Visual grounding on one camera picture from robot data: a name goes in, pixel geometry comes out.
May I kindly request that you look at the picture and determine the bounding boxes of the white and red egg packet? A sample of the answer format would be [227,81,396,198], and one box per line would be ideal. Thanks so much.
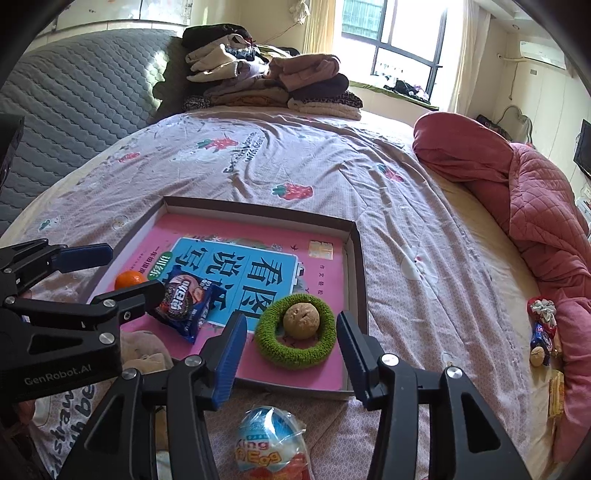
[235,405,315,480]

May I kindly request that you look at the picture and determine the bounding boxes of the green fuzzy scrunchie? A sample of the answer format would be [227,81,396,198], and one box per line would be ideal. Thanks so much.
[255,294,337,369]

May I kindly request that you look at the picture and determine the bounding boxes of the dark patterned bag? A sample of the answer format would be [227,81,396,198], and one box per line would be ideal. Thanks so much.
[475,114,512,139]

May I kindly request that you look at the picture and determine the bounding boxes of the dark framed window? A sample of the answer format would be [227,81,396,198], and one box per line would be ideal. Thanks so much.
[342,0,448,93]

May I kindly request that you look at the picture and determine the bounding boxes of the small blue wrapped candy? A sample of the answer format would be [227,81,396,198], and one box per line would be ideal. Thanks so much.
[531,323,553,352]

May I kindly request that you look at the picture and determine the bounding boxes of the white worn wall cabinet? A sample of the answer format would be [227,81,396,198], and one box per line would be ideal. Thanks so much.
[46,0,195,35]

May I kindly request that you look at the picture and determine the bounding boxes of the shallow grey cardboard box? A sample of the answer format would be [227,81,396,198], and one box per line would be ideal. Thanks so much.
[87,196,370,403]

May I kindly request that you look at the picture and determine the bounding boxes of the red white fabric ornament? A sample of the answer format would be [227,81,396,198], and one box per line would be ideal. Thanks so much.
[527,298,558,329]

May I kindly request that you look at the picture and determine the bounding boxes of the green windowsill cushion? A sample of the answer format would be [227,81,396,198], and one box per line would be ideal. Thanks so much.
[348,80,439,112]

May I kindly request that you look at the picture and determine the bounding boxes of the pink quilted blanket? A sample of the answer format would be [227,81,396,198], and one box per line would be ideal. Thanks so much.
[508,143,591,462]

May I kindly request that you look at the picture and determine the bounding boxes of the blue snack packet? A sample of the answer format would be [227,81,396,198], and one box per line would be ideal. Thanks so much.
[148,271,223,344]

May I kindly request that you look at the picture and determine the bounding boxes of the orange tangerine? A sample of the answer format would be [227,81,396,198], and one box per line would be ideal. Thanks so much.
[115,271,149,291]

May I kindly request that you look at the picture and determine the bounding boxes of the cream bed sheet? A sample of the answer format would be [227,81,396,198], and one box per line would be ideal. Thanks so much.
[429,171,561,439]

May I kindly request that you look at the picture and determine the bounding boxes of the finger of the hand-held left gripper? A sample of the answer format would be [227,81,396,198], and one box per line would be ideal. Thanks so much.
[2,281,166,344]
[0,239,113,301]

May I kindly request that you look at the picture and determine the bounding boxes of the cream curtain with tieback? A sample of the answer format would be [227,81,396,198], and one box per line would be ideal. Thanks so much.
[291,0,345,58]

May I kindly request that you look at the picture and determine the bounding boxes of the plain cream curtain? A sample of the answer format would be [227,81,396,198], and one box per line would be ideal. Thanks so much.
[445,0,490,116]

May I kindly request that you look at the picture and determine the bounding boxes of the pink and blue book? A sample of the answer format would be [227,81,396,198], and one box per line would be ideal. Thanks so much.
[88,213,349,393]

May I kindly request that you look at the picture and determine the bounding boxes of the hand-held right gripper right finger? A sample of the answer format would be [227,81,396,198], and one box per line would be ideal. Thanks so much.
[336,311,520,480]

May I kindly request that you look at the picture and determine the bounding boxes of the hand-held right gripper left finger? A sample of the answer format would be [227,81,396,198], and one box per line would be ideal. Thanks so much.
[60,311,247,480]

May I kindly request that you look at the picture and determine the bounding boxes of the white air conditioner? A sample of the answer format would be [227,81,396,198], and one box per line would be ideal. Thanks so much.
[519,41,568,71]

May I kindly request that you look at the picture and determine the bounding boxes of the yellow snack packet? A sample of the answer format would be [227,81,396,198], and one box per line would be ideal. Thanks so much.
[549,370,566,420]

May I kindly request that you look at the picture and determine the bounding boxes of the grey quilted headboard cover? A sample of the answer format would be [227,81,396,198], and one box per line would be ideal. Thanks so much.
[0,30,185,236]

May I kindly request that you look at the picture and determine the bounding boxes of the black flat television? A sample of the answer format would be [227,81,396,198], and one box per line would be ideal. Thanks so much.
[573,119,591,180]

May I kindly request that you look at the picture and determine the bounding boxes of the pile of folded clothes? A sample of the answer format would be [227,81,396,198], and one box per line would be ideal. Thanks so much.
[181,23,363,121]

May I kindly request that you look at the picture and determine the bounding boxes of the dark clothes on windowsill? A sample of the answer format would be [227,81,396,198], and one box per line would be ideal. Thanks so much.
[383,78,431,100]

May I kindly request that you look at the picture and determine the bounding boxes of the pink pillow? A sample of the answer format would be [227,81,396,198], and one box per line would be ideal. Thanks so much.
[412,112,514,195]

